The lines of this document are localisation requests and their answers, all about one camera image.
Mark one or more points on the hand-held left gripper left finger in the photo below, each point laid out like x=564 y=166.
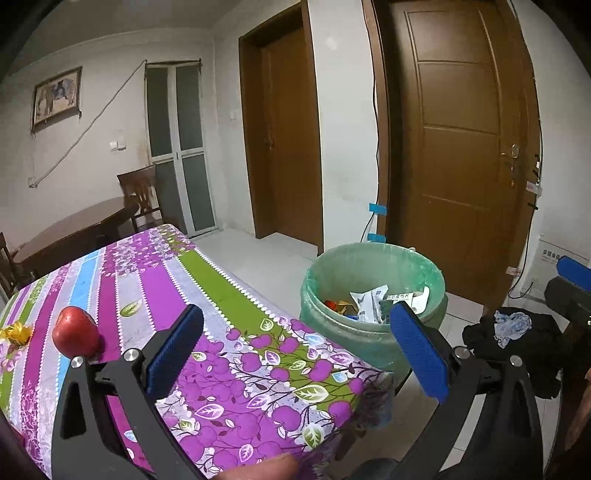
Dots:
x=175 y=350

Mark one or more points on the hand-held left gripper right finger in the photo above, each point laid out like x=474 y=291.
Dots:
x=418 y=348

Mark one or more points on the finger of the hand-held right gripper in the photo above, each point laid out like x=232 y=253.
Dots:
x=568 y=300
x=575 y=268

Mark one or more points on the green lined trash bin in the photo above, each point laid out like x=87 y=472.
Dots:
x=346 y=272

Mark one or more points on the person's left hand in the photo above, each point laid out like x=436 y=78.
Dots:
x=258 y=468

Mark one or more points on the white cardboard box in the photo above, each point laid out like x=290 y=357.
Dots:
x=549 y=267

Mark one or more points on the white paper box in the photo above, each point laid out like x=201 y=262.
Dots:
x=411 y=300

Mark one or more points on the light blue cloth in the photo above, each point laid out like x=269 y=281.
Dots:
x=510 y=325

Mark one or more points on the white blue packet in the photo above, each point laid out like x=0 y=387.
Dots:
x=369 y=302

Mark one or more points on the purple striped floral tablecloth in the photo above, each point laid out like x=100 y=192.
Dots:
x=231 y=392

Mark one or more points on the black cloth pile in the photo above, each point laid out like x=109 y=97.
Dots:
x=531 y=360

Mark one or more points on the red apple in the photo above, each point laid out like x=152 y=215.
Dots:
x=76 y=330

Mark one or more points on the blue tape strip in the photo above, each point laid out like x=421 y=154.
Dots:
x=377 y=208
x=376 y=238

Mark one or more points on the panelled brown wooden door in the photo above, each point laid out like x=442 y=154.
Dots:
x=461 y=161

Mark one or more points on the yellow snack wrapper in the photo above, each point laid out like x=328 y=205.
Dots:
x=16 y=333

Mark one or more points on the dark wooden dining table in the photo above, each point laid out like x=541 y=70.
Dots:
x=69 y=230

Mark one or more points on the dark wooden chair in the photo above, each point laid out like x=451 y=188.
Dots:
x=5 y=263
x=138 y=184

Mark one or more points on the frosted glass double door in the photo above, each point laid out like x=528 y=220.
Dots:
x=180 y=147

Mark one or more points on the plain brown wooden door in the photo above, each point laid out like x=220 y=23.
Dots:
x=286 y=138

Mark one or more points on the white light switch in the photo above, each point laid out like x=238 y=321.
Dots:
x=118 y=145

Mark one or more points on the framed wall picture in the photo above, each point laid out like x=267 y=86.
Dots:
x=55 y=97

